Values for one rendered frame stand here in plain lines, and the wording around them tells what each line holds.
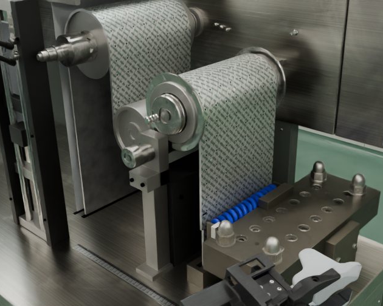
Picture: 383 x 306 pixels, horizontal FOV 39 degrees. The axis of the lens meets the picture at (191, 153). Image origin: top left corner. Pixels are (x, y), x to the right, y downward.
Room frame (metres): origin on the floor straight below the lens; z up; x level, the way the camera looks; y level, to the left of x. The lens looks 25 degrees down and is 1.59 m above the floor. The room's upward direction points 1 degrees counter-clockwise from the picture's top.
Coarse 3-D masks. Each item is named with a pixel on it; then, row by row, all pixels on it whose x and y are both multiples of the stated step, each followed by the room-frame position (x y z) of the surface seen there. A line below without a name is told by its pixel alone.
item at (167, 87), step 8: (160, 88) 0.93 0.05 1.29; (168, 88) 0.92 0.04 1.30; (176, 88) 0.90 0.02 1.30; (152, 96) 0.95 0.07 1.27; (176, 96) 0.91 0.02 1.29; (184, 96) 0.89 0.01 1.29; (184, 104) 0.89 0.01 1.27; (192, 104) 0.88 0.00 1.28; (192, 112) 0.88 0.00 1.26; (192, 120) 0.88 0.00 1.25; (192, 128) 0.88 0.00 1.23; (168, 136) 0.92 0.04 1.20; (176, 136) 0.91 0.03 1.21; (184, 136) 0.89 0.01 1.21
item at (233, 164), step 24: (264, 120) 1.02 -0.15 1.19; (216, 144) 0.91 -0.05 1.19; (240, 144) 0.97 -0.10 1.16; (264, 144) 1.03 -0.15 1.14; (216, 168) 0.91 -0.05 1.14; (240, 168) 0.97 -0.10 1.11; (264, 168) 1.03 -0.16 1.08; (216, 192) 0.91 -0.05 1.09; (240, 192) 0.97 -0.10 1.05; (216, 216) 0.91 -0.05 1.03
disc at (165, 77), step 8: (168, 72) 0.93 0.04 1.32; (152, 80) 0.96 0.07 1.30; (160, 80) 0.94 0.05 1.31; (168, 80) 0.92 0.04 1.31; (176, 80) 0.91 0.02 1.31; (184, 80) 0.90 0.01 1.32; (152, 88) 0.95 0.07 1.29; (184, 88) 0.90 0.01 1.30; (192, 88) 0.89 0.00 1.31; (192, 96) 0.89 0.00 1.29; (200, 104) 0.87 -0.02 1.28; (200, 112) 0.87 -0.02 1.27; (200, 120) 0.87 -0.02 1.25; (200, 128) 0.87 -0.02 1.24; (192, 136) 0.89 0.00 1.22; (200, 136) 0.87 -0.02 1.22; (168, 144) 0.93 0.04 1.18; (176, 144) 0.91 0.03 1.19; (184, 144) 0.90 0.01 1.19; (192, 144) 0.89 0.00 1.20
